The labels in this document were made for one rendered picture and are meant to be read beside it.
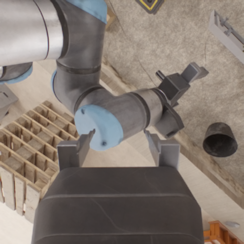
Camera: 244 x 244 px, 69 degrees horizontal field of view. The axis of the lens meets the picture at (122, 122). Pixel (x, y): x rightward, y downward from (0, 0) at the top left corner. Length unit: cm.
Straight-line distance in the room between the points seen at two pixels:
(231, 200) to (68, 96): 248
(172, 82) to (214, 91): 169
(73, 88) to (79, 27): 12
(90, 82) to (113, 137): 13
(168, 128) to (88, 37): 25
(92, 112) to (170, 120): 18
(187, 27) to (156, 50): 34
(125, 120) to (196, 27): 168
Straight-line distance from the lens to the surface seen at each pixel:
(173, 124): 40
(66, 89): 38
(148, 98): 37
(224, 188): 261
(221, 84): 207
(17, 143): 223
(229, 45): 68
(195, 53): 198
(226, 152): 227
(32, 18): 29
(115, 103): 32
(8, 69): 59
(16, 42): 28
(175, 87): 42
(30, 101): 296
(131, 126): 33
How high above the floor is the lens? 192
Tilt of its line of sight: 48 degrees down
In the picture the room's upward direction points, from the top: 144 degrees counter-clockwise
